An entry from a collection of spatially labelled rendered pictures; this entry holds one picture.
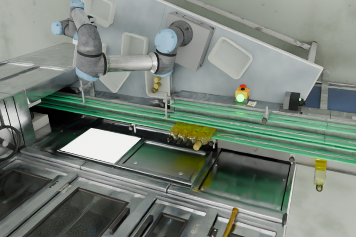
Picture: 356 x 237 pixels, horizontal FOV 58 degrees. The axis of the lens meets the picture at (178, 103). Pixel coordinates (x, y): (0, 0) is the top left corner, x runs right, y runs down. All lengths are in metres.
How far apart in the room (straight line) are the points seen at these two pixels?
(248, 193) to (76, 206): 0.87
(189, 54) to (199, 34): 0.14
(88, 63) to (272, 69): 1.01
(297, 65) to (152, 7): 0.93
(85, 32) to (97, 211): 0.86
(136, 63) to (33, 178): 0.89
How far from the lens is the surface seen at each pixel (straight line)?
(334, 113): 1.93
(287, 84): 1.93
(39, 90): 2.31
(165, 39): 1.70
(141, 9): 2.12
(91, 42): 1.55
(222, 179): 1.81
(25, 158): 2.20
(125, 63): 1.66
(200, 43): 1.87
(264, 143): 1.91
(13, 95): 2.18
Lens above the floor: 2.56
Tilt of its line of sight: 57 degrees down
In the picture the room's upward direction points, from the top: 133 degrees counter-clockwise
